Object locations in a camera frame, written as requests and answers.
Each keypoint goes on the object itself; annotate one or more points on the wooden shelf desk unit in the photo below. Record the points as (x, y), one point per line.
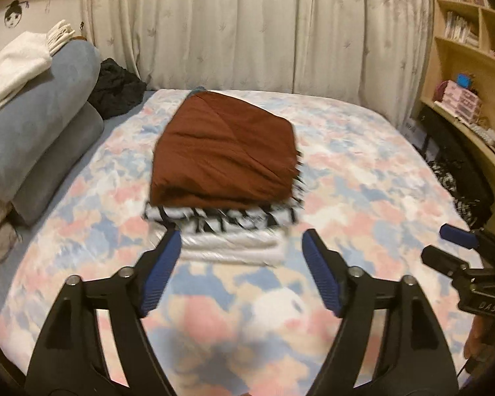
(453, 53)

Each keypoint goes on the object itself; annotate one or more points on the white folded towel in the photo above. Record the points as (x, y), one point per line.
(16, 62)

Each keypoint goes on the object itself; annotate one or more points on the cream cloth bundle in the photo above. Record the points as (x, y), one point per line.
(60, 35)

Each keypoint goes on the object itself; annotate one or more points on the blue toy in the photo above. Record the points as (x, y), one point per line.
(464, 79)

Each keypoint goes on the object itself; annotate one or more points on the black and white patterned garment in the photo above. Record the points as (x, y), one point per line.
(231, 216)

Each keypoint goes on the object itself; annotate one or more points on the black clothing pile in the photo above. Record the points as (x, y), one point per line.
(115, 86)

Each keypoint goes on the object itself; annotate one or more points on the white printed box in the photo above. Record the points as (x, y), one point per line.
(412, 130)

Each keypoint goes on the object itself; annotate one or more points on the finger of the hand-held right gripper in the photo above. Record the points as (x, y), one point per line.
(441, 258)
(458, 233)

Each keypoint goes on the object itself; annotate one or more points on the pink mini drawer organizer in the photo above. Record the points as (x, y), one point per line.
(458, 99)

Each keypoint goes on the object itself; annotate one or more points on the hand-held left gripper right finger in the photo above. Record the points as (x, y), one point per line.
(321, 272)

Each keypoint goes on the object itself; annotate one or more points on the cartoon face wall sticker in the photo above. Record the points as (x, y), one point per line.
(13, 16)

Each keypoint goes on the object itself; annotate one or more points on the black bag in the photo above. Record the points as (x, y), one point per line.
(449, 140)

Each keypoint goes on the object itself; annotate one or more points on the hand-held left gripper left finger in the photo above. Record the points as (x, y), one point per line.
(161, 272)

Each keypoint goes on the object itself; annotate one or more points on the floral pastel bed sheet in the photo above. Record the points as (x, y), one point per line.
(354, 173)

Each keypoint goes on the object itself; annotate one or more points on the white folded garment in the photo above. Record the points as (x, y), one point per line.
(231, 247)

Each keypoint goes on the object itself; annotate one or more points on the black white speckled cloth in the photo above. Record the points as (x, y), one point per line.
(445, 173)

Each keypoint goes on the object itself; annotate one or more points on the person's right hand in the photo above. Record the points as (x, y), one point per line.
(474, 338)

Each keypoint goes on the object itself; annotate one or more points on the denim and brown jacket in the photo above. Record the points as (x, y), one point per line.
(222, 152)

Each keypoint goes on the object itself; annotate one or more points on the grey rolled blanket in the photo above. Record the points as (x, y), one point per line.
(53, 165)

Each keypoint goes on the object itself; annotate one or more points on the cream leaf-print curtain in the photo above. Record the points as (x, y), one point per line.
(251, 29)

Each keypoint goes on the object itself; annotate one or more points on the blue-grey bolster pillow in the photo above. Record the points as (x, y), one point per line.
(37, 111)

